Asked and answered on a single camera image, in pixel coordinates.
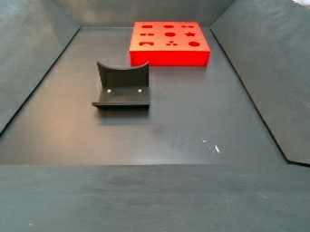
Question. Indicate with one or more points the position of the black curved holder bracket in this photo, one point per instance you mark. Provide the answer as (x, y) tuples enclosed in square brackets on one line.
[(122, 81)]

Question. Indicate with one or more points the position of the red shape sorter block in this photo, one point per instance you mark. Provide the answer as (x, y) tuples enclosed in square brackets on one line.
[(168, 44)]

